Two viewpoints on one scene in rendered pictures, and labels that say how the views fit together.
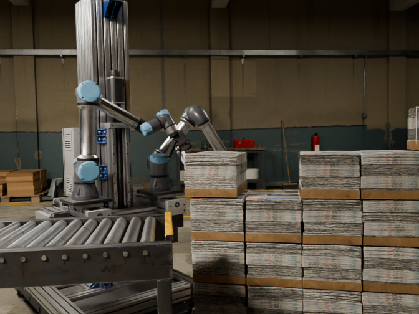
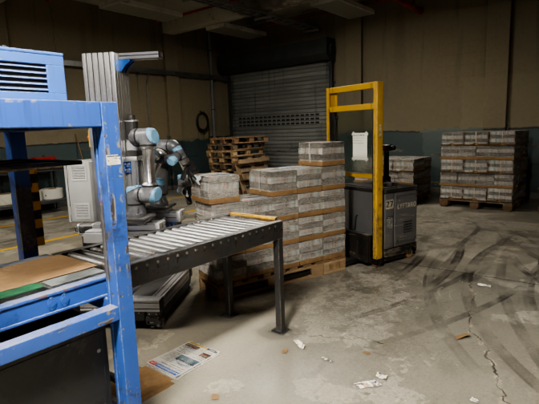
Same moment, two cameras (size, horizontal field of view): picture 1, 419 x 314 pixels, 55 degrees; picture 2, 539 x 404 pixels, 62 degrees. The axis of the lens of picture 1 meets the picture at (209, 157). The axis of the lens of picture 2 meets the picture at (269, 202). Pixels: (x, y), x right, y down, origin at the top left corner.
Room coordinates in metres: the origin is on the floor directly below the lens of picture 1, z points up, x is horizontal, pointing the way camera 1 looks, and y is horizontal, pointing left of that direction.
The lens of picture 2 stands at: (-0.76, 2.35, 1.41)
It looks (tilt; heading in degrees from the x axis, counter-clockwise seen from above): 9 degrees down; 315
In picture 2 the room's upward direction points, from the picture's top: 2 degrees counter-clockwise
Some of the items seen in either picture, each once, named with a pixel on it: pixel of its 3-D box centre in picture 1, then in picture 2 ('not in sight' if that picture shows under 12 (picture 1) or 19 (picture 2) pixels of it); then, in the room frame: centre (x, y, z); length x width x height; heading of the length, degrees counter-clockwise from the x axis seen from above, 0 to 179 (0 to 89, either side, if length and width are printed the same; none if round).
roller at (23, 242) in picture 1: (30, 238); (196, 235); (1.55, 0.70, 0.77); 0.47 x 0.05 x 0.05; 6
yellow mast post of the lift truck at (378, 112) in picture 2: not in sight; (376, 172); (1.64, -1.57, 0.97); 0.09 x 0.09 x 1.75; 78
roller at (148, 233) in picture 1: (148, 233); (244, 222); (1.60, 0.25, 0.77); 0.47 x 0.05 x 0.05; 6
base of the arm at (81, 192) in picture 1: (85, 189); (135, 209); (2.29, 0.71, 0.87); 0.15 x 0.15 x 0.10
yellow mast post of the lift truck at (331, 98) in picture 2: not in sight; (332, 168); (2.29, -1.70, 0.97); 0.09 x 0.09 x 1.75; 78
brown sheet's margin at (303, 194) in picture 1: (326, 189); (273, 191); (2.18, -0.63, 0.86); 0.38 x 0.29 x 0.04; 168
